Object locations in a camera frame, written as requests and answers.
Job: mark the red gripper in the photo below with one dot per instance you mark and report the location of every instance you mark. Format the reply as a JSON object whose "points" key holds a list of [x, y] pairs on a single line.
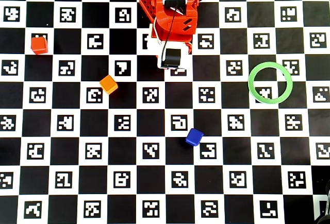
{"points": [[173, 57]]}

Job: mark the orange cube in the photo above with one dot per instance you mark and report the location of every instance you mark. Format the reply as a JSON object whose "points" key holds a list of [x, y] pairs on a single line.
{"points": [[108, 83]]}

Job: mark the blue cube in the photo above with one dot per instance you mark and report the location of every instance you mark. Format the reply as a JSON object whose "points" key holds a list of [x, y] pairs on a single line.
{"points": [[194, 136]]}

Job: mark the red cube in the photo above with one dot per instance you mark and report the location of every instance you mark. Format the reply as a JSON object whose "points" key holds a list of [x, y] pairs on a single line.
{"points": [[39, 45]]}

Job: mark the checkerboard marker mat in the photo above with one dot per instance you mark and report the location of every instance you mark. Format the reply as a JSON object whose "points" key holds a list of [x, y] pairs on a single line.
{"points": [[123, 154]]}

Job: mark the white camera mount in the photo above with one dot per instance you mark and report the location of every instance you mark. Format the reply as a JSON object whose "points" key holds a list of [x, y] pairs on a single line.
{"points": [[172, 56]]}

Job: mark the black camera stand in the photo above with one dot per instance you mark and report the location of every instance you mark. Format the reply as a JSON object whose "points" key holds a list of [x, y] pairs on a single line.
{"points": [[328, 193]]}

